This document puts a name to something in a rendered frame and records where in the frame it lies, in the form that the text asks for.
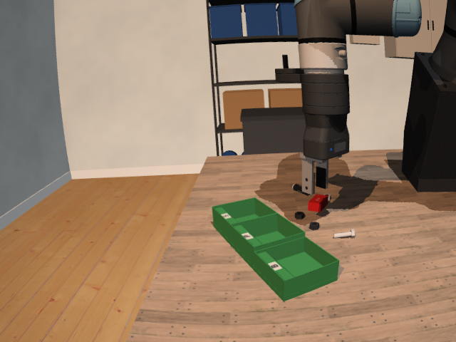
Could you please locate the green three-compartment bin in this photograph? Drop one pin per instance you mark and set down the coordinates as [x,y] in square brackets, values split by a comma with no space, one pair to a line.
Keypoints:
[290,266]

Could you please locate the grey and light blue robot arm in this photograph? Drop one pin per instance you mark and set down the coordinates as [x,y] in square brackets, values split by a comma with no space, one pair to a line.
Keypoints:
[329,21]

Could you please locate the red 9 v battery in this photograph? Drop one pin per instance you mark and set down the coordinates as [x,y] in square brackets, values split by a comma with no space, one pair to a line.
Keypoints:
[318,202]

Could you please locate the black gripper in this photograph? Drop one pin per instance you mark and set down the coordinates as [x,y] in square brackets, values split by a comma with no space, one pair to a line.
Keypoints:
[325,102]

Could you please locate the cream bolt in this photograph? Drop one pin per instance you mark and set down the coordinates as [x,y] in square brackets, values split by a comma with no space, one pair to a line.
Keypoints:
[345,234]

